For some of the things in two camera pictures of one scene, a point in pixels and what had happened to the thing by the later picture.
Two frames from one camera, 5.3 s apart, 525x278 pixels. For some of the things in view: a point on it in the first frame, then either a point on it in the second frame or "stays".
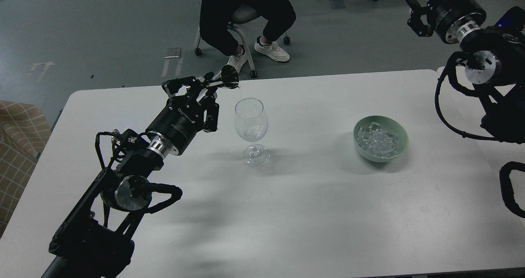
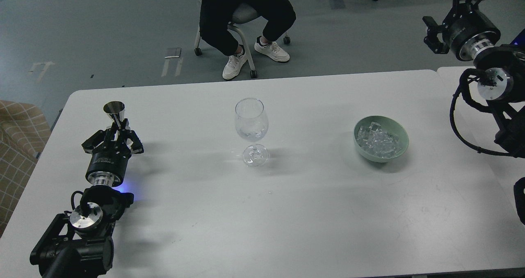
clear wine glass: [251, 122] stays
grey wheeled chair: [242, 14] stays
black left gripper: [179, 123] → [109, 160]
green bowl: [380, 138] stays
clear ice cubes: [376, 142] stays
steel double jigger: [229, 76] → [116, 109]
